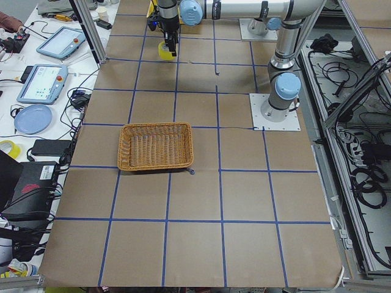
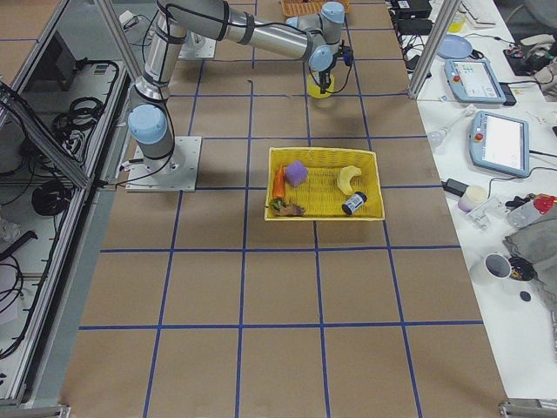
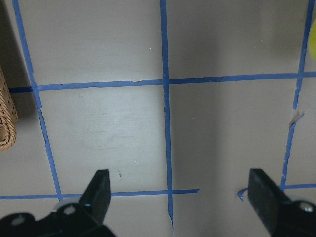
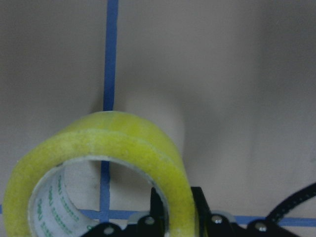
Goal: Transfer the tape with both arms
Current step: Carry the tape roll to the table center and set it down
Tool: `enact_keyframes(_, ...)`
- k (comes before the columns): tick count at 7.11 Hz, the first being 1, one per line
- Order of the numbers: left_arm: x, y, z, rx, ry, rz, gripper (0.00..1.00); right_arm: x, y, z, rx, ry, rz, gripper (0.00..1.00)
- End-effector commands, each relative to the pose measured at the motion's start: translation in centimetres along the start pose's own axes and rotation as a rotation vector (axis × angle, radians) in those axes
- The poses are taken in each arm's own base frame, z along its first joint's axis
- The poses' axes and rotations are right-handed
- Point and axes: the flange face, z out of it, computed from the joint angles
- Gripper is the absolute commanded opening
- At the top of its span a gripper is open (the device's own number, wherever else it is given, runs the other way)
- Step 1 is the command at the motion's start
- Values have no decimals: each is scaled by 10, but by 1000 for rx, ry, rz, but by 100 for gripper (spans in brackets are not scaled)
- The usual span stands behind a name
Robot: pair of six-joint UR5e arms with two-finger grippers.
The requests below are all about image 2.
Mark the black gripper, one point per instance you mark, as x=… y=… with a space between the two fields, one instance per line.
x=323 y=77

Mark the yellow tape roll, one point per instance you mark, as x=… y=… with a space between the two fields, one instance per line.
x=313 y=89

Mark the brown wicker basket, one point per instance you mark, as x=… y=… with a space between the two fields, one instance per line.
x=296 y=8

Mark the purple foam cube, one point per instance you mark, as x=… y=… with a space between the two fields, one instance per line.
x=296 y=173

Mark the toy banana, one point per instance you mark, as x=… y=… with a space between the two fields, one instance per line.
x=345 y=177

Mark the yellow woven basket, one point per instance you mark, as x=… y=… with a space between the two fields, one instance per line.
x=319 y=194

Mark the toy carrot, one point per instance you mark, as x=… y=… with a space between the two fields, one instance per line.
x=278 y=188

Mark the black battery cylinder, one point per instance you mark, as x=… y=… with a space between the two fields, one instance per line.
x=353 y=203

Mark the brown toy figure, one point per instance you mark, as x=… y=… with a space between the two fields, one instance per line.
x=288 y=210

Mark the blue plate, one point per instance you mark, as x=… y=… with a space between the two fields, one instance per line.
x=454 y=47

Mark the upper teach pendant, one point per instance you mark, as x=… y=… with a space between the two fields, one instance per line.
x=473 y=82

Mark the teach pendant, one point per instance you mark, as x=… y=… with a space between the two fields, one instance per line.
x=500 y=143
x=473 y=82

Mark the black power adapter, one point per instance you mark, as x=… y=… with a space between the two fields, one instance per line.
x=454 y=187

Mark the lower teach pendant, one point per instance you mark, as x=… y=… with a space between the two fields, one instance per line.
x=500 y=143

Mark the white mug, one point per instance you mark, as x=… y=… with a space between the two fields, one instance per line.
x=490 y=270

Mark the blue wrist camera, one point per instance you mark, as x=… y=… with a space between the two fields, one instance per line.
x=345 y=54

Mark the aluminium frame post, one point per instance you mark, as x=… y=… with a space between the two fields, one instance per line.
x=441 y=24

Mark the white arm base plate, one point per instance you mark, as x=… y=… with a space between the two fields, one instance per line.
x=179 y=174

